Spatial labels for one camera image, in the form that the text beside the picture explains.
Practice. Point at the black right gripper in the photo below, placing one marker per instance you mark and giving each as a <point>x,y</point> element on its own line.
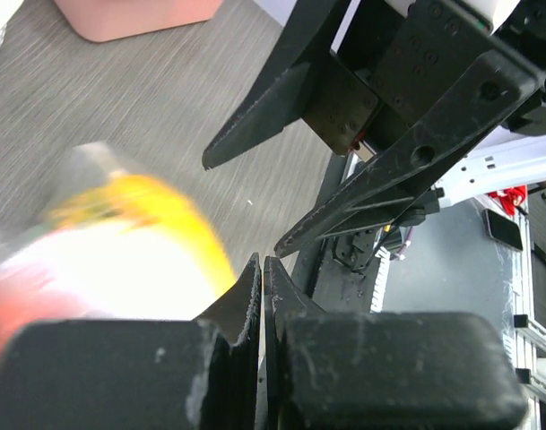
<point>385,85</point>

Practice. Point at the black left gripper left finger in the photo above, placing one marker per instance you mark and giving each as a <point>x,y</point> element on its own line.
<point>134,374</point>

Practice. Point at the white slotted cable duct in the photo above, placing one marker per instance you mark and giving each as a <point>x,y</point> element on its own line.
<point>379,290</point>

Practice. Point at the yellow fake banana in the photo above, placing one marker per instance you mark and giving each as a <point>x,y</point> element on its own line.
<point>134,204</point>

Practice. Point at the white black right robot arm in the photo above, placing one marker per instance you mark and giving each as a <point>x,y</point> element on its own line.
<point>422,83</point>

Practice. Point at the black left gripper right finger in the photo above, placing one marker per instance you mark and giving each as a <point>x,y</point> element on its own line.
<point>384,370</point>

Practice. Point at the black smartphone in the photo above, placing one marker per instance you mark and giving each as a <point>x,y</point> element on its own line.
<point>503,230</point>

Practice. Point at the pink divided organizer tray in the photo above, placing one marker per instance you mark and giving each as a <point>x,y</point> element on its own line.
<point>105,20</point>

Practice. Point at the clear zip top bag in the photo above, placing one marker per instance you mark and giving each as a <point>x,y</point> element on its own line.
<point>49,273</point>

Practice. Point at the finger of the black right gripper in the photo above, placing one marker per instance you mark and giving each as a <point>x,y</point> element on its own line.
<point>285,84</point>

